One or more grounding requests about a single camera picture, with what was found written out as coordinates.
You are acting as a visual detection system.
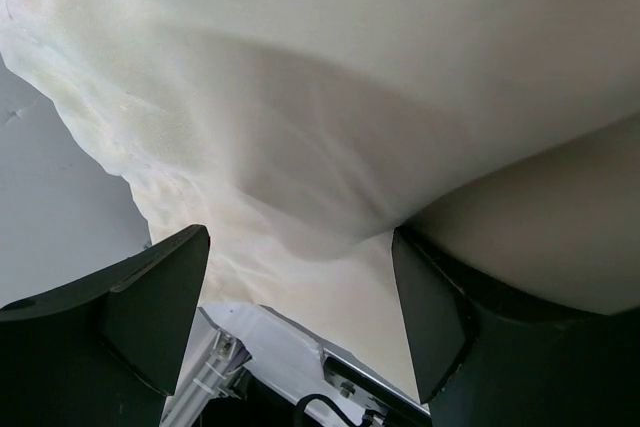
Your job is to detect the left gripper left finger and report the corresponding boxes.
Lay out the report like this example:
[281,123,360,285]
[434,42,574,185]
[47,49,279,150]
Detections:
[1,225,209,426]

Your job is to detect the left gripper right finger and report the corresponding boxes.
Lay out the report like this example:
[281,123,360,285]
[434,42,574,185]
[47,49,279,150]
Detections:
[392,227,639,426]

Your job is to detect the beige trousers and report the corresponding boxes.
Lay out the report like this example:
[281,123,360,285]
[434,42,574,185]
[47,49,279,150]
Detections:
[1,0,639,395]

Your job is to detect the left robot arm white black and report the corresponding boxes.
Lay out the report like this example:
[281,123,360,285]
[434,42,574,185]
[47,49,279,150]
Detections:
[1,225,639,426]

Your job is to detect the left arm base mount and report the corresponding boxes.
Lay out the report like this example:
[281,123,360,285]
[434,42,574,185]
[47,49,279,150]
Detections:
[248,355,433,426]

